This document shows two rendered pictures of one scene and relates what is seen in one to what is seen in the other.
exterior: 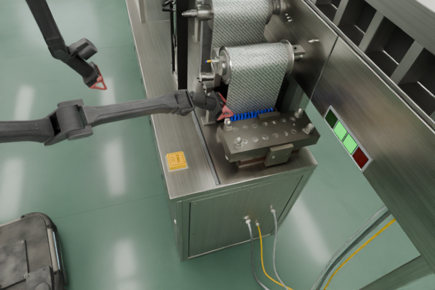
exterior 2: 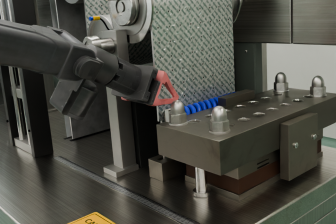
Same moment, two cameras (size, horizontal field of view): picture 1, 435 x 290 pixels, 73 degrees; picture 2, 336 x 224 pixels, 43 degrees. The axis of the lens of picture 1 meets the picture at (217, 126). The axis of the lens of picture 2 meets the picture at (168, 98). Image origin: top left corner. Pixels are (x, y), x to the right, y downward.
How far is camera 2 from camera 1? 73 cm
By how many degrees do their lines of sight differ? 39
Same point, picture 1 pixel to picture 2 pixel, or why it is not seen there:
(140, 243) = not seen: outside the picture
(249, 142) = (237, 124)
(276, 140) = (281, 112)
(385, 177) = not seen: outside the picture
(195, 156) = (131, 217)
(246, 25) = not seen: outside the picture
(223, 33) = not seen: outside the picture
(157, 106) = (22, 31)
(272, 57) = not seen: outside the picture
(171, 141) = (57, 215)
